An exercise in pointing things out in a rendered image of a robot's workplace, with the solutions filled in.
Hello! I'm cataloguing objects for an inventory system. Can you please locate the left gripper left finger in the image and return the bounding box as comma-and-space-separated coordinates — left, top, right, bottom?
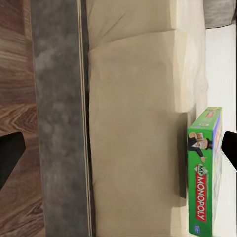
0, 131, 26, 191

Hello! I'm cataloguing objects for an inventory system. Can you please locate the board game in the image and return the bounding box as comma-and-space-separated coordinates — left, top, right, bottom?
187, 107, 223, 237

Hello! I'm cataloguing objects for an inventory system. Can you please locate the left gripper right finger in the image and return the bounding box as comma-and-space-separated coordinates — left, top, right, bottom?
221, 131, 237, 171

